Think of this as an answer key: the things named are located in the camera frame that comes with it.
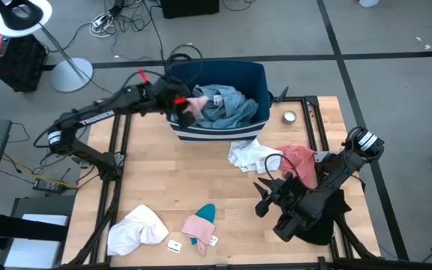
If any white power strip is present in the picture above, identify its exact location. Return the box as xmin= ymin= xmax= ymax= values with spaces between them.
xmin=91 ymin=13 xmax=109 ymax=29

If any long pink garment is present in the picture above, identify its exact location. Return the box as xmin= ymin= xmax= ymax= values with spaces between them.
xmin=184 ymin=95 xmax=210 ymax=121

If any salmon red garment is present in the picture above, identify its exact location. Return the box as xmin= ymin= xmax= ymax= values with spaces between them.
xmin=275 ymin=145 xmax=317 ymax=188

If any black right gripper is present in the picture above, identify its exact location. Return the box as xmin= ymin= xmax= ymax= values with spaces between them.
xmin=253 ymin=174 xmax=314 ymax=218

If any black equipment case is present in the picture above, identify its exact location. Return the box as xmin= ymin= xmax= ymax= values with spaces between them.
xmin=0 ymin=31 xmax=49 ymax=93

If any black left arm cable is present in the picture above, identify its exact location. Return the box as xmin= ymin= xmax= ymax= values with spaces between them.
xmin=120 ymin=43 xmax=204 ymax=98

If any light blue denim shirt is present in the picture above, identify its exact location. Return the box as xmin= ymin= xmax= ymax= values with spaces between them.
xmin=191 ymin=84 xmax=260 ymax=131

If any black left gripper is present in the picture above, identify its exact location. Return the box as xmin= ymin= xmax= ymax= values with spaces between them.
xmin=154 ymin=76 xmax=198 ymax=128

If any white round lamp stand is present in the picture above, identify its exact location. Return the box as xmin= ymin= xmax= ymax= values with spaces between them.
xmin=37 ymin=22 xmax=95 ymax=93

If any pink sock with tag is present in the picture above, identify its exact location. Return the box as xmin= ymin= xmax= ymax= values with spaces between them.
xmin=181 ymin=213 xmax=220 ymax=257

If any black power adapter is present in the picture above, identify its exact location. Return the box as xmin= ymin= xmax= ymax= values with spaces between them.
xmin=32 ymin=178 xmax=67 ymax=195

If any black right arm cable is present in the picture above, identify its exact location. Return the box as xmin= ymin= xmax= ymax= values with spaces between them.
xmin=263 ymin=152 xmax=296 ymax=181

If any long black floor cable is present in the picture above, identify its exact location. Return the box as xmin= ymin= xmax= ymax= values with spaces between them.
xmin=140 ymin=0 xmax=167 ymax=63

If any white pinkish garment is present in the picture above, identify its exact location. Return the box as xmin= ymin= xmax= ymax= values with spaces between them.
xmin=106 ymin=204 xmax=171 ymax=257

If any white cable coil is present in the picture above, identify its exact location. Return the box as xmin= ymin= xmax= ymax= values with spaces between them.
xmin=89 ymin=13 xmax=118 ymax=38

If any black garment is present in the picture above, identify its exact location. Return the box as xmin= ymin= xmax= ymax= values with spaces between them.
xmin=294 ymin=187 xmax=353 ymax=247

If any navy white-striped fabric basket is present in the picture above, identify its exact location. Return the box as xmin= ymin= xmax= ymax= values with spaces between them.
xmin=162 ymin=52 xmax=274 ymax=143

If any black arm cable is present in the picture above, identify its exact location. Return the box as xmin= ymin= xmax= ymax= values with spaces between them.
xmin=120 ymin=43 xmax=204 ymax=98
xmin=263 ymin=152 xmax=296 ymax=181

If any teal sock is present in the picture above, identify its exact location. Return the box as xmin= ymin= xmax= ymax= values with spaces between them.
xmin=190 ymin=203 xmax=217 ymax=245

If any white ring light head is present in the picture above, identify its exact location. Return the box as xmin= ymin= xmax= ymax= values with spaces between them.
xmin=0 ymin=0 xmax=53 ymax=38

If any black box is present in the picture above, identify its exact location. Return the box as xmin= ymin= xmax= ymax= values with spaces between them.
xmin=160 ymin=0 xmax=221 ymax=19

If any grey white cabinet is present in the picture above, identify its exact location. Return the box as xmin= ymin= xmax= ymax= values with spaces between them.
xmin=0 ymin=194 xmax=75 ymax=270

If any white t-shirt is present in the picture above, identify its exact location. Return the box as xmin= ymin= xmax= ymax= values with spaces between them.
xmin=227 ymin=138 xmax=283 ymax=174

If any small white tag card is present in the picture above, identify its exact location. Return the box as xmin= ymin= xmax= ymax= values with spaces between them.
xmin=166 ymin=239 xmax=183 ymax=254

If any yellow floor cable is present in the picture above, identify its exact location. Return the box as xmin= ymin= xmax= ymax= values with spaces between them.
xmin=1 ymin=151 xmax=78 ymax=188

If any round silver tin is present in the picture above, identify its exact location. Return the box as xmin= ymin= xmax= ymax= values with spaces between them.
xmin=282 ymin=110 xmax=298 ymax=125

